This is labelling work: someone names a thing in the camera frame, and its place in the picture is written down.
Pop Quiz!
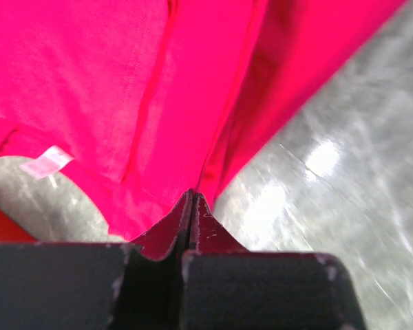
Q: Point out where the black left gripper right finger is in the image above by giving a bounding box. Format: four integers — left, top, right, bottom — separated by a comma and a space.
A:
182, 194, 366, 329

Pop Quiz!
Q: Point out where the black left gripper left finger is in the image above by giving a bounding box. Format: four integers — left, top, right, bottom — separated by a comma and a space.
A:
0, 191, 193, 329

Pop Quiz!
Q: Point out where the bright pink t-shirt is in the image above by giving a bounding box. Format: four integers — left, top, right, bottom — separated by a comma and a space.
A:
0, 1, 402, 240

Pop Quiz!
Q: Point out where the red plastic bin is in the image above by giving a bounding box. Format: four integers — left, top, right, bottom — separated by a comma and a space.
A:
0, 211, 36, 242

